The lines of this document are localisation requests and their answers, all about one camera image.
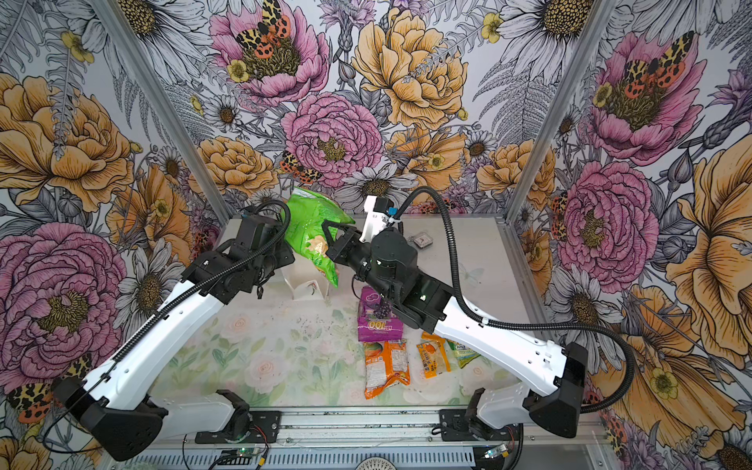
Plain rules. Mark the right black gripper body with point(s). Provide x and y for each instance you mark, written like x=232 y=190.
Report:
x=362 y=256

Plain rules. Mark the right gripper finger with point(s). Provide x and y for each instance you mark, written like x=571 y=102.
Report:
x=338 y=233
x=340 y=252

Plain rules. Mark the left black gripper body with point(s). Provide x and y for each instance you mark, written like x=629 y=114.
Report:
x=281 y=258

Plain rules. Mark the green snack bag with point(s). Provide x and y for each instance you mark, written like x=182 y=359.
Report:
x=308 y=210

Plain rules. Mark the white paper bag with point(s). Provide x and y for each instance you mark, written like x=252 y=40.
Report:
x=305 y=281

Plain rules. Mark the purple grape candy bag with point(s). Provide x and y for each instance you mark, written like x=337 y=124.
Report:
x=376 y=320

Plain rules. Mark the orange white snack packet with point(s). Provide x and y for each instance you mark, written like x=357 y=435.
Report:
x=386 y=365

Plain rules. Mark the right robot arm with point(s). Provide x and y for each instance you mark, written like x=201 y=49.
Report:
x=552 y=378

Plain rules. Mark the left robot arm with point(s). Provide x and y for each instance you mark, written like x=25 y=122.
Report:
x=112 y=402

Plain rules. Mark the small white tag card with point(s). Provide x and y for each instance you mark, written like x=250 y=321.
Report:
x=422 y=240

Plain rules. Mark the floral pastel table mat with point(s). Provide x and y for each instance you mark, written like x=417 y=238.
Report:
x=278 y=352

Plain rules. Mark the small orange snack packet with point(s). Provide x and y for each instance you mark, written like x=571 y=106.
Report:
x=432 y=351

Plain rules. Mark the green yellow snack packet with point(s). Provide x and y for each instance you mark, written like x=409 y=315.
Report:
x=464 y=355

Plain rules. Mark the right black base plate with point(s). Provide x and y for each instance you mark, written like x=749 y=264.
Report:
x=454 y=426

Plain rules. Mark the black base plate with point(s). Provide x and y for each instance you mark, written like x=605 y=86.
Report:
x=251 y=427
x=454 y=426

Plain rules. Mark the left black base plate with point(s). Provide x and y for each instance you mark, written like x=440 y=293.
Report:
x=251 y=427

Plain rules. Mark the aluminium front rail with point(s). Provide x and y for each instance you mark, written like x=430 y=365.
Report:
x=380 y=437

